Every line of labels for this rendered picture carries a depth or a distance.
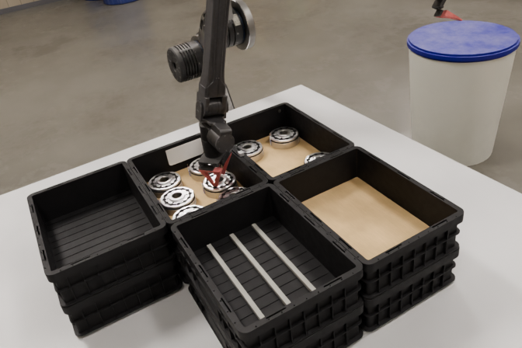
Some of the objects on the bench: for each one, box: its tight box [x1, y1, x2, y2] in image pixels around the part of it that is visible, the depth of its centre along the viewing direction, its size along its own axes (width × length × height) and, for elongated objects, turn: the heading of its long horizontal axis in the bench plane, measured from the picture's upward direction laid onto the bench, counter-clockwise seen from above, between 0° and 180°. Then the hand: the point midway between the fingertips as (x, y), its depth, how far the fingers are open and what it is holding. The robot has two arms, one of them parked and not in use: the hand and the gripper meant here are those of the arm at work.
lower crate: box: [57, 248, 183, 336], centre depth 140 cm, size 40×30×12 cm
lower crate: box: [358, 246, 460, 332], centre depth 131 cm, size 40×30×12 cm
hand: (218, 178), depth 147 cm, fingers open, 6 cm apart
